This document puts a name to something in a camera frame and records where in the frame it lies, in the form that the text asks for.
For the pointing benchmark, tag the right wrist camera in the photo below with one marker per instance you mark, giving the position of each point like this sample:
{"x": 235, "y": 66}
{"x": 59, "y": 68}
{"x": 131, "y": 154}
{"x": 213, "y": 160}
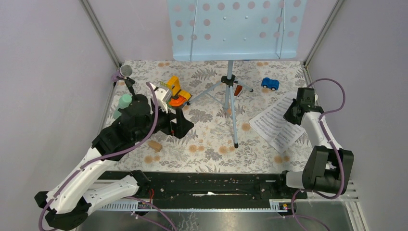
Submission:
{"x": 306, "y": 96}

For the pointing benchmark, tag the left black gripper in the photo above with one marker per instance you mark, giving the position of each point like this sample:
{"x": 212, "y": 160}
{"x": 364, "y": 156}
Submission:
{"x": 179, "y": 129}

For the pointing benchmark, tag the dark red wooden block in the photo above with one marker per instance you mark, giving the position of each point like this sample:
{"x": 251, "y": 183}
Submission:
{"x": 238, "y": 90}

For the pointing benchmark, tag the sheet music page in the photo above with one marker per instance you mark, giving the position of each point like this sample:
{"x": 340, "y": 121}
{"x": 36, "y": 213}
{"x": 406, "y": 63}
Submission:
{"x": 271, "y": 117}
{"x": 285, "y": 135}

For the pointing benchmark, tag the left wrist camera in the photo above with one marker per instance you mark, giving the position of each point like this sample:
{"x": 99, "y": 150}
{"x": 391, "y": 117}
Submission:
{"x": 163, "y": 95}

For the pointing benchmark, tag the floral tablecloth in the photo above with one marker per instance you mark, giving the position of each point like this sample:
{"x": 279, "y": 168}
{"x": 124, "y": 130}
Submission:
{"x": 216, "y": 144}

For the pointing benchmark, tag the green toy microphone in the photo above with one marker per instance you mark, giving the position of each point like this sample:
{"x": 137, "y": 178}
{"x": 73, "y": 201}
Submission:
{"x": 122, "y": 106}

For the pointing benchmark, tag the light blue music stand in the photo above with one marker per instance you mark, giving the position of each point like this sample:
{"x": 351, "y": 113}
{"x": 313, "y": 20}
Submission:
{"x": 232, "y": 30}

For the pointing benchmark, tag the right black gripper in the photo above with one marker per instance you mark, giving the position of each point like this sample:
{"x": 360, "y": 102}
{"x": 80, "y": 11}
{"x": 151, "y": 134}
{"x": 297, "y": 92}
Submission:
{"x": 287, "y": 115}

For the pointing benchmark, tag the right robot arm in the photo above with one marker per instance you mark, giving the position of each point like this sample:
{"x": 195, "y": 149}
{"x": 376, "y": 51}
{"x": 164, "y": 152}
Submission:
{"x": 328, "y": 167}

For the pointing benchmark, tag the black microphone stand rear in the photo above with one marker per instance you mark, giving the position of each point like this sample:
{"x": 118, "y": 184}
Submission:
{"x": 135, "y": 97}

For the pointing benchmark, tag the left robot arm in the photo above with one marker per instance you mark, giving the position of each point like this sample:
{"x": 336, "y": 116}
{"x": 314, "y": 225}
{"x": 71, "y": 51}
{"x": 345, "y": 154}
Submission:
{"x": 68, "y": 205}

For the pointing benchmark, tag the blue toy car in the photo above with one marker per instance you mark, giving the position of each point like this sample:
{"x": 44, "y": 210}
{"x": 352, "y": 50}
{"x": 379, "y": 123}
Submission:
{"x": 272, "y": 84}

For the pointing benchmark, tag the toy brick assembly grey base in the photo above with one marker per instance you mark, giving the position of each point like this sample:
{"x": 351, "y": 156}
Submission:
{"x": 177, "y": 97}

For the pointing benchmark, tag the light wooden block near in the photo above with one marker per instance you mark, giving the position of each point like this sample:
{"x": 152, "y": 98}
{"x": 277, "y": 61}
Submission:
{"x": 157, "y": 147}

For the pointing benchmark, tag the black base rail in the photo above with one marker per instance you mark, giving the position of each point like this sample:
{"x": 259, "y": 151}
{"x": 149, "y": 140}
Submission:
{"x": 172, "y": 190}

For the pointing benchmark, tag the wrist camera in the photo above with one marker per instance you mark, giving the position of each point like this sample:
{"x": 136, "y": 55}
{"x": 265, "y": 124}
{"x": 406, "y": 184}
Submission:
{"x": 163, "y": 95}
{"x": 306, "y": 96}

